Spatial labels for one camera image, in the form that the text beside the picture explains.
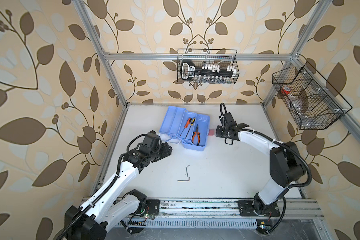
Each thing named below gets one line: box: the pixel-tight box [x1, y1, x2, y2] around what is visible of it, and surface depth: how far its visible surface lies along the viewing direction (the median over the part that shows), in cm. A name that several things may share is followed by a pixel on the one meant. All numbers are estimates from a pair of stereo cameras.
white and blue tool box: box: [159, 105, 210, 151], surface depth 98 cm
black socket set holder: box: [180, 59, 236, 81], surface depth 85 cm
